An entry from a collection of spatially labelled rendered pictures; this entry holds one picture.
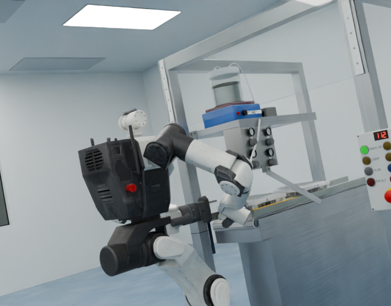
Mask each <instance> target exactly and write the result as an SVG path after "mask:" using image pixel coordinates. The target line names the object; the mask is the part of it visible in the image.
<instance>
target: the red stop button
mask: <svg viewBox="0 0 391 306"><path fill-rule="evenodd" d="M384 198H385V200H386V201H387V202H389V203H391V190H390V191H387V192H386V193H385V194H384Z"/></svg>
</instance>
